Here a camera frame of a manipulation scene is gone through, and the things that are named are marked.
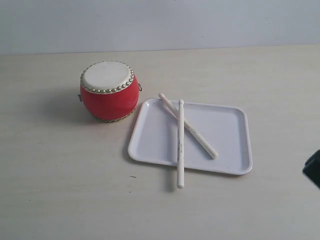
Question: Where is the white drumstick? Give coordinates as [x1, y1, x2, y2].
[177, 99, 185, 189]
[158, 93, 218, 159]

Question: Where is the small red drum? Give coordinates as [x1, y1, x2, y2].
[78, 60, 142, 122]

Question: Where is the white plastic tray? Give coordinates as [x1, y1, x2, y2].
[127, 98, 253, 176]

